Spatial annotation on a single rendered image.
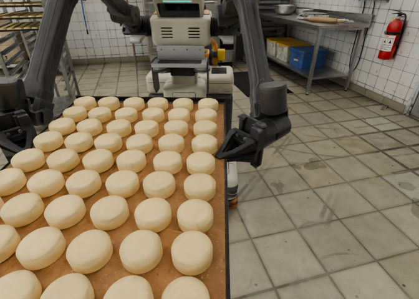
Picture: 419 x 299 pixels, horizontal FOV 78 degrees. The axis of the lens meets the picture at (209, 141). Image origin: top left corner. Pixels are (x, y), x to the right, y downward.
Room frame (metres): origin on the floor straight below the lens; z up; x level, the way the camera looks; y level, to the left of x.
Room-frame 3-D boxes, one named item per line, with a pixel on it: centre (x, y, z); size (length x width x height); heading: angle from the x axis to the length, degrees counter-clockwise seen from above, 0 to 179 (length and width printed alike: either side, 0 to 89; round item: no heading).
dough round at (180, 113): (0.54, 0.07, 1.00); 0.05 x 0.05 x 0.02
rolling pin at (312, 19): (3.69, -1.48, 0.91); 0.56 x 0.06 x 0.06; 43
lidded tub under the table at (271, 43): (4.89, -1.29, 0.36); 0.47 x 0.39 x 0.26; 103
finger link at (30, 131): (0.45, 0.38, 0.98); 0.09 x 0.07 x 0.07; 43
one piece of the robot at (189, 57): (1.24, 0.13, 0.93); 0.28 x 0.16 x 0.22; 88
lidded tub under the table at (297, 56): (4.07, -1.50, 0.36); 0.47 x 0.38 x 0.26; 106
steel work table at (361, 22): (4.36, -1.43, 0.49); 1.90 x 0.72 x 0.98; 14
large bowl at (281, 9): (4.89, -1.27, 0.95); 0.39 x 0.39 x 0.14
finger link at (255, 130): (0.43, -0.05, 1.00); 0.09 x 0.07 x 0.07; 132
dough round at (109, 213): (0.26, 0.14, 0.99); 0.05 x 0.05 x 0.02
